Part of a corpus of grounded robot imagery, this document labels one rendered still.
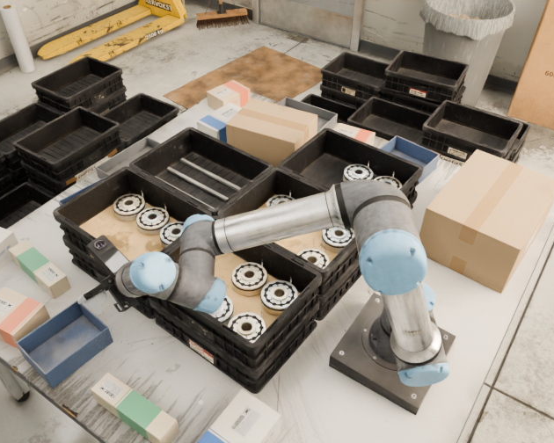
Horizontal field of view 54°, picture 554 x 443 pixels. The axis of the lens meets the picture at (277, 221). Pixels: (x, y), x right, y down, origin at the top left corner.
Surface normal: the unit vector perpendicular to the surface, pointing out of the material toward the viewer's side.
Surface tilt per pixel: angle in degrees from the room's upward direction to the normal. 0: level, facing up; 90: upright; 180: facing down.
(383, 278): 86
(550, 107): 73
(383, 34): 90
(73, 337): 0
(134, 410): 0
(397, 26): 90
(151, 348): 0
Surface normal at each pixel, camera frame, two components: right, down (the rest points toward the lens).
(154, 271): 0.51, -0.20
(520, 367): 0.00, -0.73
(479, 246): -0.62, 0.54
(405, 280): 0.00, 0.63
